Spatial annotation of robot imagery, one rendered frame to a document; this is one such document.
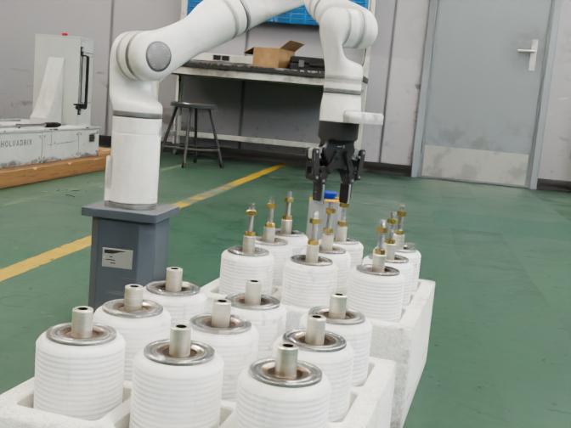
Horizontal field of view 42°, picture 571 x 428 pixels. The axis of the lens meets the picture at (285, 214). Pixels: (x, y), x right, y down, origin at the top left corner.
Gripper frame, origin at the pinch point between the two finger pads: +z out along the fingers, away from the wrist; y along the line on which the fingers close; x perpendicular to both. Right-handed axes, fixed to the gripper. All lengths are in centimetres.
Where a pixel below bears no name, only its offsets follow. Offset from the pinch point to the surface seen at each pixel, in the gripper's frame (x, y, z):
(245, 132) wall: -404, -304, 13
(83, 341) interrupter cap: 28, 65, 10
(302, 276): 8.4, 14.1, 12.2
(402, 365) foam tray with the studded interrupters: 26.1, 6.8, 23.6
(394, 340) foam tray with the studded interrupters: 24.7, 7.7, 19.6
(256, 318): 26.8, 39.5, 11.2
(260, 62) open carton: -360, -278, -45
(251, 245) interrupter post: -2.8, 16.5, 9.0
